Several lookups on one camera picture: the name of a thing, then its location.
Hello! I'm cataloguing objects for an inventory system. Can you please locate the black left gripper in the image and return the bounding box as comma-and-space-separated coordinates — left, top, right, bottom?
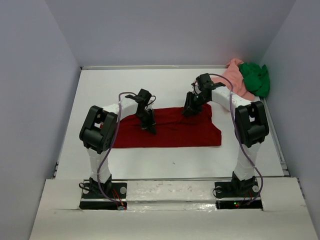
135, 109, 157, 135

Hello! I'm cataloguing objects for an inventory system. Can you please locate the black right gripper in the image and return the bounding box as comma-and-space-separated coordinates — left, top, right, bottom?
180, 91, 210, 118

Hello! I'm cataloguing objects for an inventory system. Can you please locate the dark red t-shirt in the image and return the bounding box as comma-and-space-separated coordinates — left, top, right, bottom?
113, 104, 222, 149

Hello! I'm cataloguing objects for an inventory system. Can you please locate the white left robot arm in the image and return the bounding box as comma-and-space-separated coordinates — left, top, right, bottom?
79, 88, 156, 198

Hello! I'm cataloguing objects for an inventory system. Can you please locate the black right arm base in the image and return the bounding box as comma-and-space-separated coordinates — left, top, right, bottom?
212, 173, 263, 210

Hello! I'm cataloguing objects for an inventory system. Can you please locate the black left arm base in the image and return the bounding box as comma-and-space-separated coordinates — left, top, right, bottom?
78, 181, 128, 211

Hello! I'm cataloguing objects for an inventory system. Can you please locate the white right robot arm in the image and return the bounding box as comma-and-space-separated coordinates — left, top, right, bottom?
182, 73, 269, 199

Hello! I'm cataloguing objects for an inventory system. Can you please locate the pink t-shirt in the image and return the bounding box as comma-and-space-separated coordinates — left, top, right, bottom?
222, 58, 255, 102

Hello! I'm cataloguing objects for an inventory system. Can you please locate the green t-shirt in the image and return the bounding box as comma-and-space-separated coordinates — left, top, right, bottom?
238, 62, 270, 98

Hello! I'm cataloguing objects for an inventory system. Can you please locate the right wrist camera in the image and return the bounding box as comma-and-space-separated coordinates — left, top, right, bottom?
191, 79, 202, 96

